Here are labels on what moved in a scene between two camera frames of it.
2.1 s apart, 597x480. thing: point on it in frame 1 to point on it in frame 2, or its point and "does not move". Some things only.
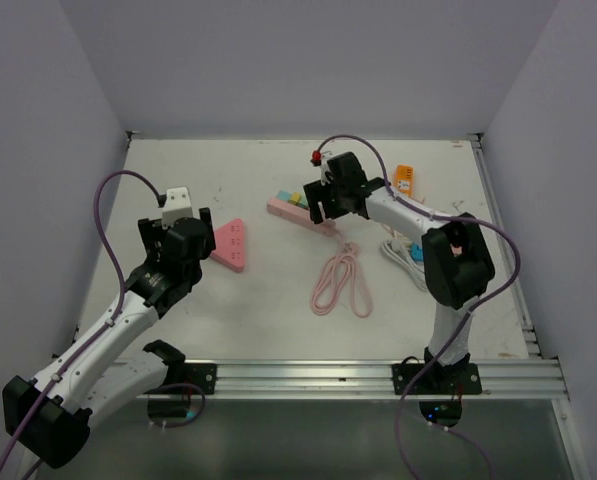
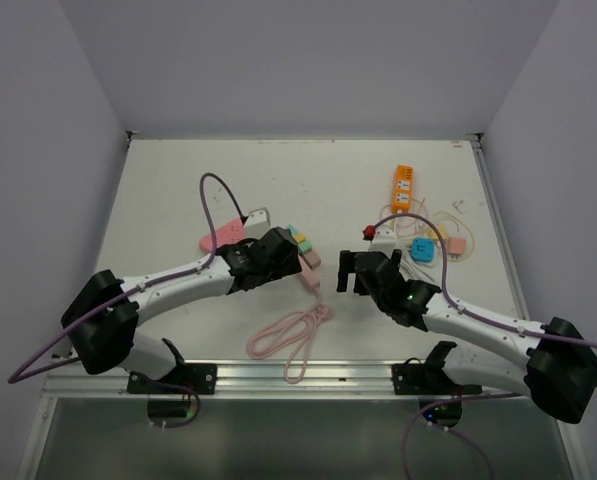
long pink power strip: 290,211 to 310,277
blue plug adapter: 416,252 does not move
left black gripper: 152,232 to 288,266
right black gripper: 316,193 to 346,259
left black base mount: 202,375 does not move
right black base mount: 459,379 does not move
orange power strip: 405,178 does not move
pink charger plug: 456,250 does not move
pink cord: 334,278 to 292,332
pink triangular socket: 230,244 does not move
